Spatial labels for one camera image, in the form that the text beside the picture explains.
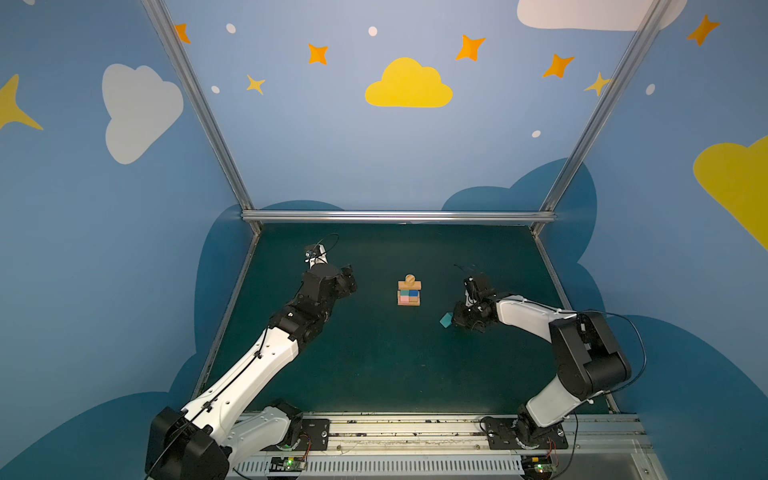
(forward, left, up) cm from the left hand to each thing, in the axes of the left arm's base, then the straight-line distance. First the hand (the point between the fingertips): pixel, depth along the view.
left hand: (343, 270), depth 79 cm
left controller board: (-41, +11, -23) cm, 49 cm away
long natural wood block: (+6, -17, -17) cm, 25 cm away
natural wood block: (+3, -19, -22) cm, 30 cm away
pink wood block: (+4, -19, -22) cm, 29 cm away
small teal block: (+6, -18, -21) cm, 28 cm away
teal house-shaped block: (-2, -31, -23) cm, 39 cm away
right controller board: (-41, -49, -24) cm, 68 cm away
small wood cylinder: (+7, -19, -13) cm, 24 cm away
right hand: (-2, -35, -22) cm, 42 cm away
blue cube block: (+6, -21, -20) cm, 29 cm away
